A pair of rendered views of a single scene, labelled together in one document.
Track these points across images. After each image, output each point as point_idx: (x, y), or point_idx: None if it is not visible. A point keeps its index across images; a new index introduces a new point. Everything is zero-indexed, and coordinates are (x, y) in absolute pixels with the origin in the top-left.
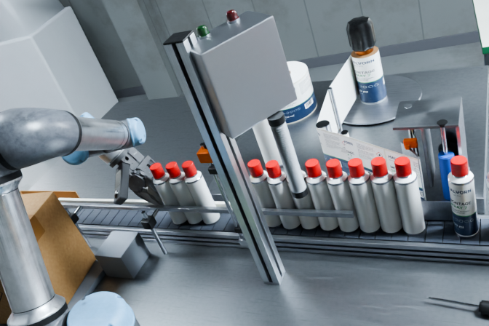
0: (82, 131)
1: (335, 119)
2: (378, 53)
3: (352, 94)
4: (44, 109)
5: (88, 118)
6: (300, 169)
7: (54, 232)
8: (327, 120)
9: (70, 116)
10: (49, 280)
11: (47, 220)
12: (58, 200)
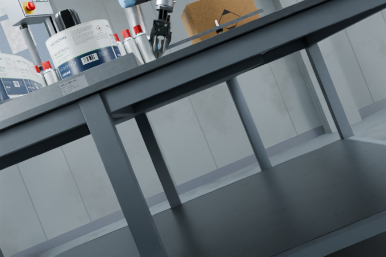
0: None
1: (32, 85)
2: None
3: (14, 88)
4: None
5: None
6: (32, 58)
7: (191, 26)
8: (31, 74)
9: None
10: (132, 31)
11: (188, 17)
12: (188, 11)
